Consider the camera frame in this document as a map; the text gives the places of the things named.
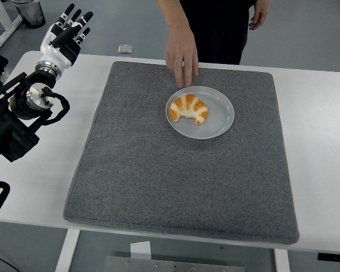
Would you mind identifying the person's left hand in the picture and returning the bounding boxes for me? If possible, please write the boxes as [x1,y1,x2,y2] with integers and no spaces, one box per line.
[248,0,270,31]

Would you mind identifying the person's right hand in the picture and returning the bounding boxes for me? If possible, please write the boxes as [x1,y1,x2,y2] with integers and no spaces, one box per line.
[165,26,199,88]

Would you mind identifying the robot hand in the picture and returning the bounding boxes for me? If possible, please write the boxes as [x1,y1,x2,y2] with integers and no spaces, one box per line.
[37,3,94,70]

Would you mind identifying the orange croissant bread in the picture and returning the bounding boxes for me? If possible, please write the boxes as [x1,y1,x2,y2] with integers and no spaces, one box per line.
[169,93,209,126]

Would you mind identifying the round grey plate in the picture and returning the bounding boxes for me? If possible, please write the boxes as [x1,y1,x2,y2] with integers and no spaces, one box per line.
[165,85,236,141]

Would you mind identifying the black mesh wastebasket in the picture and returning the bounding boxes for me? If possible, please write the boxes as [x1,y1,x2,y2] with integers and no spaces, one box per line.
[11,0,46,29]

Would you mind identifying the grey felt mat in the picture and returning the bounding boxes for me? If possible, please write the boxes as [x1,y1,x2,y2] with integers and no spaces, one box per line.
[62,61,300,246]

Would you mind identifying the white table leg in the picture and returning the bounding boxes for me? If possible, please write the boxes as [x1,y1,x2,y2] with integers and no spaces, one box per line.
[273,248,291,272]
[54,228,82,272]

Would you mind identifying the black table control panel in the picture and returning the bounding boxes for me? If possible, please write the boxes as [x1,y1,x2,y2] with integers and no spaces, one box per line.
[317,252,340,262]

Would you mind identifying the white furniture frame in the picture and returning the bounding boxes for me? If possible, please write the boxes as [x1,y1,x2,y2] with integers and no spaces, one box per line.
[0,0,23,50]

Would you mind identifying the thin black floor cable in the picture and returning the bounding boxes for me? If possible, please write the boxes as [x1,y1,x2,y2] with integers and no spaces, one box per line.
[0,253,18,272]

